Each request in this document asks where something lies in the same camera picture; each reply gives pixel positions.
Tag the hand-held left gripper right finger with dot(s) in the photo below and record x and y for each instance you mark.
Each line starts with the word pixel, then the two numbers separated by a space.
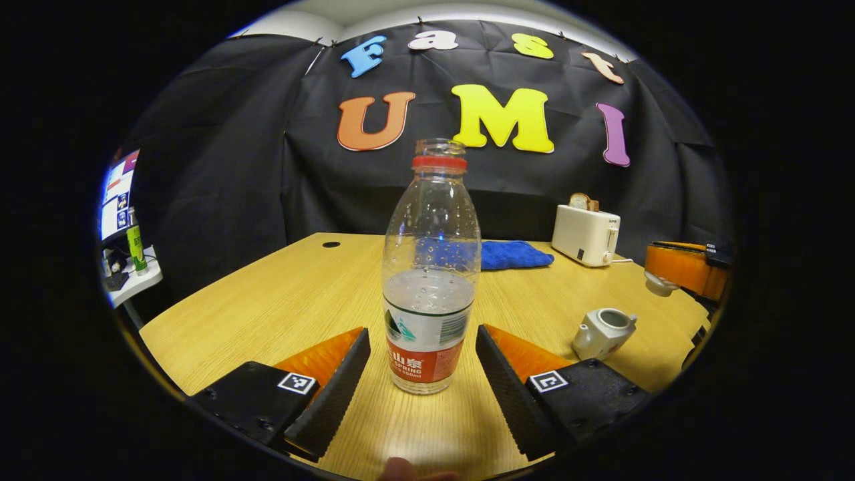
pixel 511 401

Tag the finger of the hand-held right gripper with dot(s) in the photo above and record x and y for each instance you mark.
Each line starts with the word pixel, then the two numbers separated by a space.
pixel 688 267

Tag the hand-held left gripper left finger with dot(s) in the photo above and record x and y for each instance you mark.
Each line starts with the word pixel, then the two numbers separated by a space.
pixel 334 401

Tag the white teacup lid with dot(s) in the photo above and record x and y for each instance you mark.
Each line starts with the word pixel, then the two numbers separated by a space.
pixel 660 285

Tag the white ceramic teacup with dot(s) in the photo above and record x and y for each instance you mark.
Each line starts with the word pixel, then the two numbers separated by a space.
pixel 598 334

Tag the clear plastic water bottle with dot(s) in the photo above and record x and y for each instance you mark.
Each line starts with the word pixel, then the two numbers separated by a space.
pixel 431 307

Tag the green drink bottle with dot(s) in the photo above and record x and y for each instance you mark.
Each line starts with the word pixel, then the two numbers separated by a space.
pixel 137 247

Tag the white toaster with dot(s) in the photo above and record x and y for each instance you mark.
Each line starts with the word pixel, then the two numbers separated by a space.
pixel 584 234

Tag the bread slice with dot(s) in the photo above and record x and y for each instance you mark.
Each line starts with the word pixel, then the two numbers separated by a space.
pixel 582 202

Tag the blue towel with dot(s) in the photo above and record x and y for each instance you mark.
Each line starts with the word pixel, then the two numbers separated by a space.
pixel 514 255

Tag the white side table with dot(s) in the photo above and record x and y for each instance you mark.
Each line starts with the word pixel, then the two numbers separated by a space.
pixel 137 284

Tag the small white desk item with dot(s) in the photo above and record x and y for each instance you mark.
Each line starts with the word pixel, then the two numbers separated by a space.
pixel 115 264

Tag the computer monitor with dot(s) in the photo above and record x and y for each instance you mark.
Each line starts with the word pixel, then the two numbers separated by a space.
pixel 115 200

